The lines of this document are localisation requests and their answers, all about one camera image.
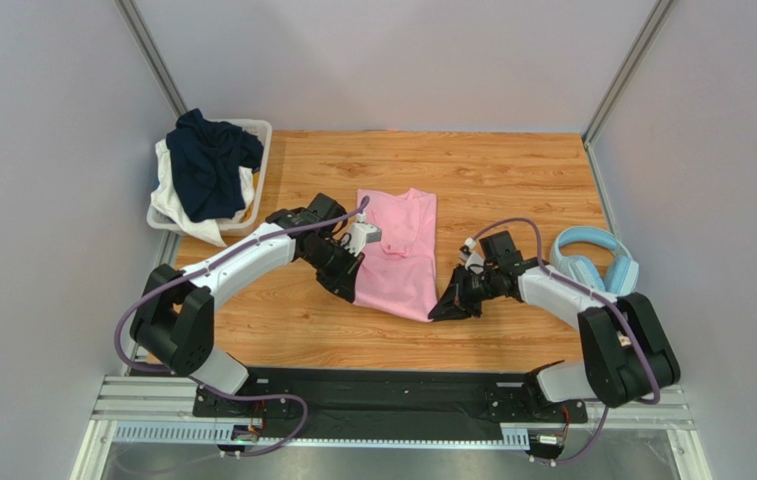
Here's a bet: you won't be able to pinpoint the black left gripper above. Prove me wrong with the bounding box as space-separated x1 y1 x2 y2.
302 239 365 303

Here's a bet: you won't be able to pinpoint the pink t shirt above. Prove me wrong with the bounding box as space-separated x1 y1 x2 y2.
354 188 437 323

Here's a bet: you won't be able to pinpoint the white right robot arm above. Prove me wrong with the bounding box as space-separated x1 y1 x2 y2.
428 231 681 408

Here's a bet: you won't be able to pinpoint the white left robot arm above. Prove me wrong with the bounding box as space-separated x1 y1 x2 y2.
116 194 382 403

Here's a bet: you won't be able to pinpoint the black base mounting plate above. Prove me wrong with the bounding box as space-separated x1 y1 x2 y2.
190 367 588 441

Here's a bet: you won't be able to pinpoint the light blue headphones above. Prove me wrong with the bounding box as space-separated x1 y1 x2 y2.
548 225 641 297

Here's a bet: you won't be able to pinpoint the white plastic laundry basket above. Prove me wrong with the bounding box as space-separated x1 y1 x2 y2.
146 118 273 237

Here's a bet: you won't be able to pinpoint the navy blue t shirt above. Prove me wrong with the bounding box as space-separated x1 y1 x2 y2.
166 109 264 223

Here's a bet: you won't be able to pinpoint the white t shirt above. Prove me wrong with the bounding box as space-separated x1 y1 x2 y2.
151 140 259 247

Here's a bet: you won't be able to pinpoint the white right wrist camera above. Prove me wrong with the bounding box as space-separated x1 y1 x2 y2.
459 237 485 273

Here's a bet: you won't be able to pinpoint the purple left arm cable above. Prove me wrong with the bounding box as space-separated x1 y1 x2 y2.
114 194 371 458

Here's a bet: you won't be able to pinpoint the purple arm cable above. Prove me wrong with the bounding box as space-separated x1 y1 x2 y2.
114 194 371 458
471 217 662 466

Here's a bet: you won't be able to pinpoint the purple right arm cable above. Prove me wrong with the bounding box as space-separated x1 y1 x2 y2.
471 217 662 466

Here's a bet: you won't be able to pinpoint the aluminium frame rail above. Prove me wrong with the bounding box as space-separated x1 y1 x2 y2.
72 368 711 479

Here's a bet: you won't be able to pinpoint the right aluminium corner post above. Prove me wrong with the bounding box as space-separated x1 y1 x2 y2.
582 0 677 149

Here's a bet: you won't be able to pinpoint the aluminium corner post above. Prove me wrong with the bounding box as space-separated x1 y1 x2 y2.
582 0 677 149
115 0 188 117

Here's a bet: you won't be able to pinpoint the left aluminium corner post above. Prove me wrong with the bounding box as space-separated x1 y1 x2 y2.
115 0 188 117

